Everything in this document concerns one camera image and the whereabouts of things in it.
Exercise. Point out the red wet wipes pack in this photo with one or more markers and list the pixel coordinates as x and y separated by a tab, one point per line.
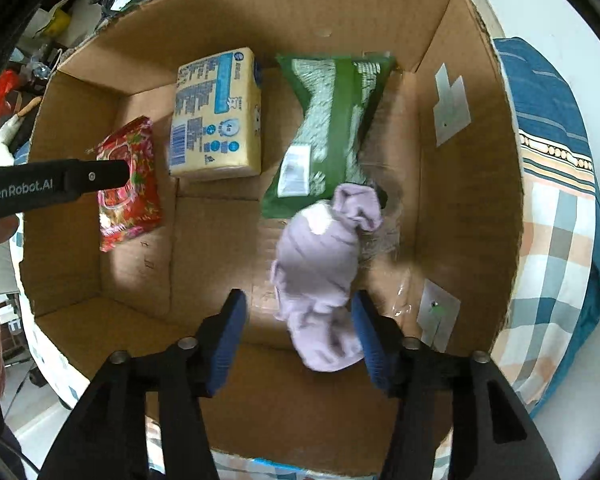
130	180

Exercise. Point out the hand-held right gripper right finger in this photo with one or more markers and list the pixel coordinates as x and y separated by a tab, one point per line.
367	332

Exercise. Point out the lilac soft cloth bundle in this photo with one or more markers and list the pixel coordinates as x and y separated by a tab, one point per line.
325	280

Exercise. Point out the yellow bag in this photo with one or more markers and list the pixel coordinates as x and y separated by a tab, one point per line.
55	22

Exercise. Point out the green tissue pack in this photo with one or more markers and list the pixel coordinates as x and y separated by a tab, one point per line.
330	130

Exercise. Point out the yellow tissue pack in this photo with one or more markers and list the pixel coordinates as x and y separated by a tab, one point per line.
217	115

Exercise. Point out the plaid blue bedsheet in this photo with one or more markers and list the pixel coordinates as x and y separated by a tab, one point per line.
555	220

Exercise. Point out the cardboard box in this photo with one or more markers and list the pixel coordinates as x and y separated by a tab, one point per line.
260	170

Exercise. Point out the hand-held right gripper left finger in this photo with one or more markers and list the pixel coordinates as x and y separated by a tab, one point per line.
228	330

